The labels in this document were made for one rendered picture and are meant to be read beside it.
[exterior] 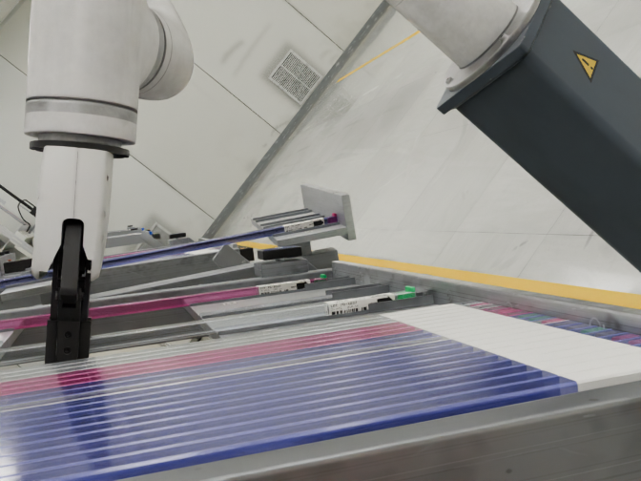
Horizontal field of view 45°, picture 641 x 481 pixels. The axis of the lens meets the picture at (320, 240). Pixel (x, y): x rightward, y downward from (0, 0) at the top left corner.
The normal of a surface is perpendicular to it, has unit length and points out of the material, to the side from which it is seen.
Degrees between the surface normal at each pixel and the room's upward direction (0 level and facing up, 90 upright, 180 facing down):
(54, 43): 64
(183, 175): 90
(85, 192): 93
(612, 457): 90
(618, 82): 90
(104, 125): 109
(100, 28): 101
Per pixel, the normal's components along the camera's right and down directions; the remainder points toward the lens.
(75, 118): 0.19, 0.02
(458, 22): -0.17, 0.52
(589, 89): 0.50, -0.33
